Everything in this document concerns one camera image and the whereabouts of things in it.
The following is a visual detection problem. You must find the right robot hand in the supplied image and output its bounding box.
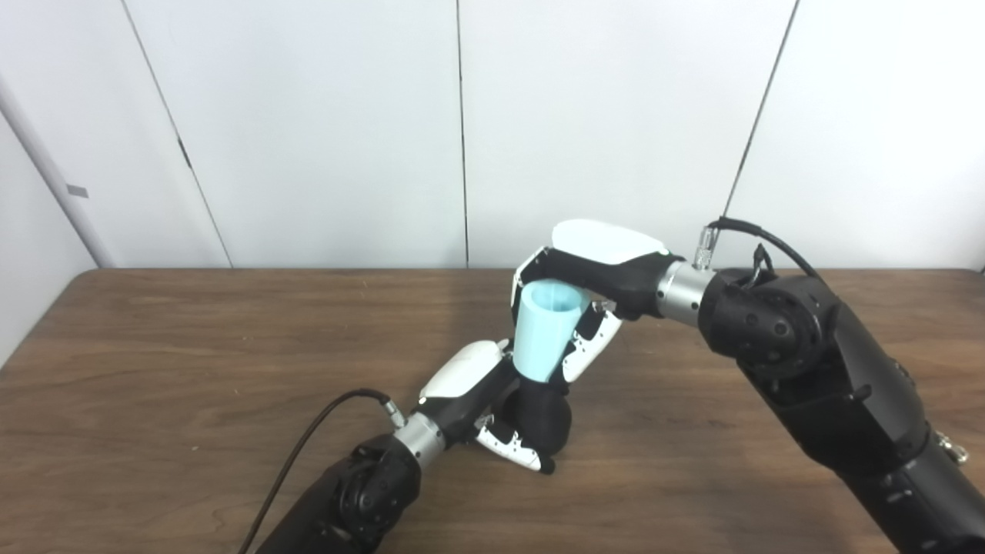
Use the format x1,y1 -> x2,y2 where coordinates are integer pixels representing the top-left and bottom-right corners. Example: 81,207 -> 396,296
509,219 -> 687,384

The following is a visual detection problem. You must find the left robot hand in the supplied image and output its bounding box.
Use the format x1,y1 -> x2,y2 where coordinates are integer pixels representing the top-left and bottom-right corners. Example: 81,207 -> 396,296
416,339 -> 556,476

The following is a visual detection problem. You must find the black nozzle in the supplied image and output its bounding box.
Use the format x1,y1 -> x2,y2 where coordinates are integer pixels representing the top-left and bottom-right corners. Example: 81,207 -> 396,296
503,372 -> 575,459

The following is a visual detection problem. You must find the light-blue hose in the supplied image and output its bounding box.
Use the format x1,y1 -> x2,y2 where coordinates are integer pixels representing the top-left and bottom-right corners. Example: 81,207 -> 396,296
512,279 -> 593,384

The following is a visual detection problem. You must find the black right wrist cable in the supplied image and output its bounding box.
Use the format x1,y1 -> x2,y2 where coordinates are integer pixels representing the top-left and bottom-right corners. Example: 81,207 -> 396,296
692,217 -> 826,284

